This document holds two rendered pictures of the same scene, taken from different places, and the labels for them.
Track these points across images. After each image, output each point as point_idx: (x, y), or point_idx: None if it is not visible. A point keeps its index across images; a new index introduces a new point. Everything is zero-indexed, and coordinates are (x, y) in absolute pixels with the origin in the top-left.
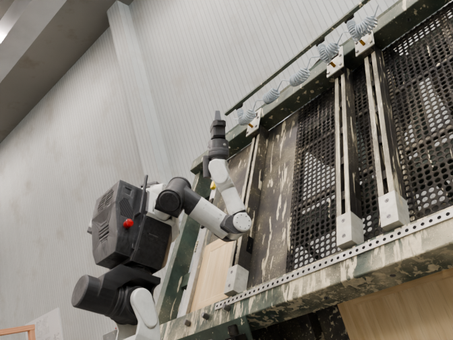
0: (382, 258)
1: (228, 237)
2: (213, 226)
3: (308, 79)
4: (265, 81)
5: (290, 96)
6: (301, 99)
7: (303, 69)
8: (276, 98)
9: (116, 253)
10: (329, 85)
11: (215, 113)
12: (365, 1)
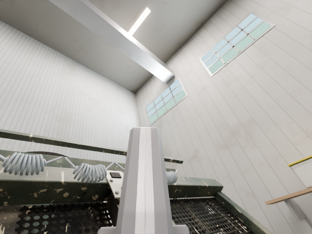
0: None
1: None
2: None
3: (76, 178)
4: (42, 139)
5: (37, 182)
6: (43, 195)
7: (106, 169)
8: (33, 173)
9: None
10: (87, 200)
11: (161, 145)
12: (174, 160)
